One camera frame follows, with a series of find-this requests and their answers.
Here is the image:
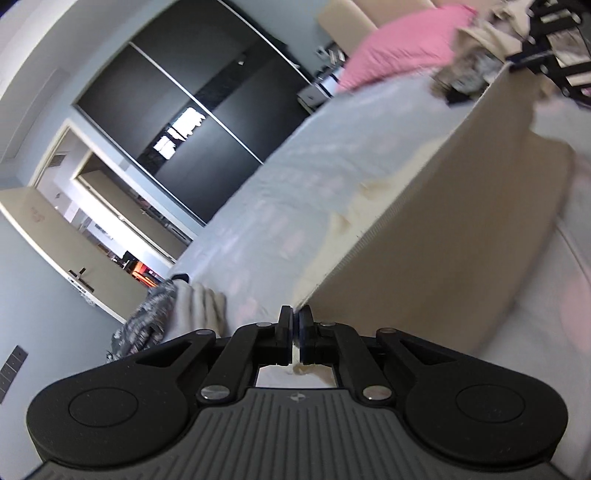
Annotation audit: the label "pink pillow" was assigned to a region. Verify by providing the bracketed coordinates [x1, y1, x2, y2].
[339, 4, 477, 92]

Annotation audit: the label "beige headboard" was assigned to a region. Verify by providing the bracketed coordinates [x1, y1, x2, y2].
[317, 0, 436, 54]

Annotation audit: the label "grey wall switch panel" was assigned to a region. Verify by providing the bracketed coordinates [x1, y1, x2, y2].
[0, 345, 28, 403]

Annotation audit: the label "beige ribbed garment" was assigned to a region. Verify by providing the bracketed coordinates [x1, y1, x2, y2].
[453, 1, 532, 61]

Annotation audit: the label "folded grey white clothes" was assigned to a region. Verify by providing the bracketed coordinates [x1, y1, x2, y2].
[163, 280, 226, 342]

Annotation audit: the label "cream knit sweater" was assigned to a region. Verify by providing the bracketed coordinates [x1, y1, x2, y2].
[255, 62, 576, 388]

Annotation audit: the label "black sliding wardrobe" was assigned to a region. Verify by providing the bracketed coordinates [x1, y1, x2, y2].
[76, 1, 308, 223]

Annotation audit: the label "black floral patterned garment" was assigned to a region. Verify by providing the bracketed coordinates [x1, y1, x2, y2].
[106, 280, 177, 363]

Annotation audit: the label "grey pink-dotted bed cover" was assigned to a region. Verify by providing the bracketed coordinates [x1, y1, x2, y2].
[175, 71, 590, 479]

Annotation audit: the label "beige room door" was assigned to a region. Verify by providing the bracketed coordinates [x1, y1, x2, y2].
[1, 187, 147, 323]

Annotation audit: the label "white bedside table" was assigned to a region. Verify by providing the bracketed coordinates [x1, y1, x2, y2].
[297, 68, 342, 113]

